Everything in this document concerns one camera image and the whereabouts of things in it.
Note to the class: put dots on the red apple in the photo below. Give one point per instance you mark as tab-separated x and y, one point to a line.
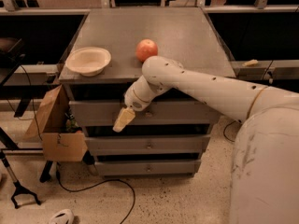
145	49

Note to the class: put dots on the grey drawer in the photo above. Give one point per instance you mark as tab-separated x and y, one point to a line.
139	145
120	168
104	113

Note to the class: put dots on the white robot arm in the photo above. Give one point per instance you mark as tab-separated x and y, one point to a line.
265	169

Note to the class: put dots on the grey bottom drawer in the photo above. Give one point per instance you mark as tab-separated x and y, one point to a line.
120	168

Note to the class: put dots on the black tripod stand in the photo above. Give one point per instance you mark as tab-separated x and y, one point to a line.
19	188

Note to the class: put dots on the grey drawer cabinet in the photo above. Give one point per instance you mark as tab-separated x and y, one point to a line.
182	34

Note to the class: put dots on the yellow foam scrap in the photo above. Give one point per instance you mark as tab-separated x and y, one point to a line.
250	63

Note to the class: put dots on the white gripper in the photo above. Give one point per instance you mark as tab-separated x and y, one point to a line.
133	101

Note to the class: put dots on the white bicycle helmet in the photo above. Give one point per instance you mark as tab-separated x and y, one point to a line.
65	216

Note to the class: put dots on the grey top drawer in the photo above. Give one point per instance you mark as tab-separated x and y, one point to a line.
104	113

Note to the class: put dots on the white paper bowl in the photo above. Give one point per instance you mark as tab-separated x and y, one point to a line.
89	61

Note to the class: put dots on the grey middle drawer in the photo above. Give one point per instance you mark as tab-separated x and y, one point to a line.
139	145

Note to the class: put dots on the cardboard box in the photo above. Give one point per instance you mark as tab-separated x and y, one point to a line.
49	128

